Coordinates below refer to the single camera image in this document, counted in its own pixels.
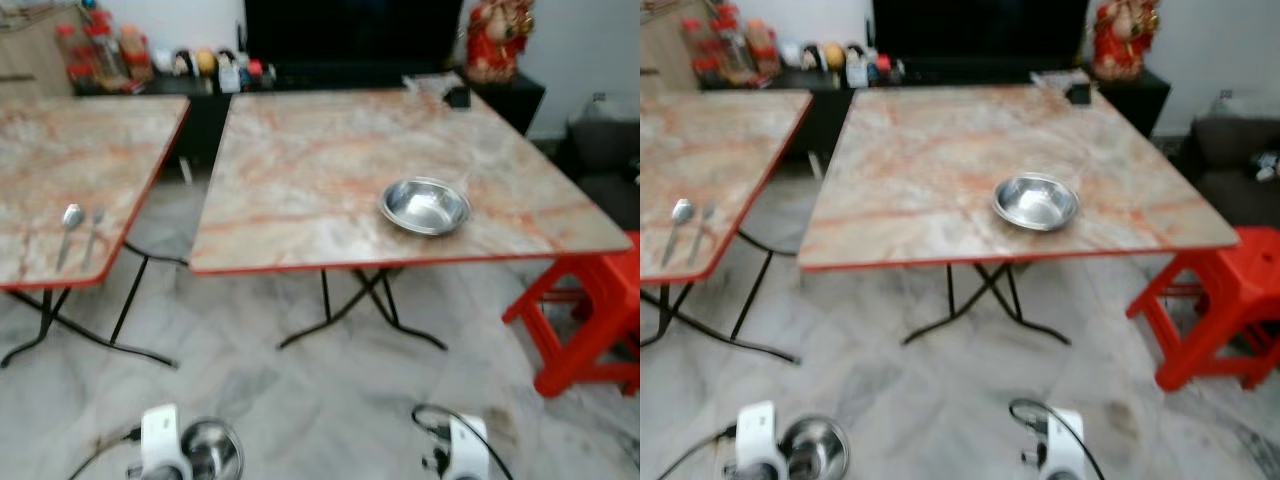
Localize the silver metal spoon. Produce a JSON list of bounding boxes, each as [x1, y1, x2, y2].
[[660, 199, 694, 269], [55, 204, 86, 273]]

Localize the silver metal fork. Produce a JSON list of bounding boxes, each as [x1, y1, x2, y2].
[[80, 207, 107, 271], [688, 202, 717, 267]]

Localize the dark grey fabric sofa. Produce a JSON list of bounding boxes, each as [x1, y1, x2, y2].
[[560, 120, 641, 232], [1180, 115, 1280, 229]]

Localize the red plastic stool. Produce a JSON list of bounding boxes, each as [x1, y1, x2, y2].
[[503, 232, 641, 399], [1127, 227, 1280, 392]]

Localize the light wooden cupboard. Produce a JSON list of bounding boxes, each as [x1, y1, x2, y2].
[[0, 5, 77, 99], [640, 0, 703, 94]]

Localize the small clear red-lid jar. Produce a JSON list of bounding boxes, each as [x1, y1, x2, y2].
[[55, 25, 89, 90], [682, 18, 716, 82]]

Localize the large clear red-lid jar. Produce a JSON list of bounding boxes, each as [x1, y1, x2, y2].
[[85, 22, 127, 87], [715, 15, 757, 82]]

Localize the round stainless steel bowl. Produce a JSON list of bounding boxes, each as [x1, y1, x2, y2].
[[992, 172, 1082, 232], [379, 177, 472, 237]]

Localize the red-lid jar orange contents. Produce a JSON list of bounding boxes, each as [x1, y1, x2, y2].
[[745, 20, 782, 80], [120, 24, 154, 84]]

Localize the red and gold statue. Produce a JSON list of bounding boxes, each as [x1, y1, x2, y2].
[[465, 0, 536, 84], [1092, 0, 1162, 81]]

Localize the large marble-top folding table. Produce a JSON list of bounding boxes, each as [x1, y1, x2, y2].
[[797, 83, 1242, 347], [189, 87, 633, 352]]

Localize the black flat television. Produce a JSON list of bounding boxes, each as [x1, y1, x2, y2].
[[872, 0, 1091, 64], [244, 0, 467, 67]]

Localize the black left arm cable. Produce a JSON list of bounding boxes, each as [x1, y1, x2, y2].
[[68, 425, 142, 480], [660, 424, 742, 480]]

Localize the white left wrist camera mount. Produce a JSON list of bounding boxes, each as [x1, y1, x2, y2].
[[128, 404, 193, 480], [735, 401, 788, 480]]

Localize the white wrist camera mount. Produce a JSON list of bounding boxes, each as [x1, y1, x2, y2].
[[735, 401, 788, 480], [1022, 408, 1086, 480], [128, 404, 193, 480], [425, 413, 491, 480]]

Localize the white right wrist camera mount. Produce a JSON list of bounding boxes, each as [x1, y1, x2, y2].
[[1022, 408, 1086, 480], [425, 413, 491, 480]]

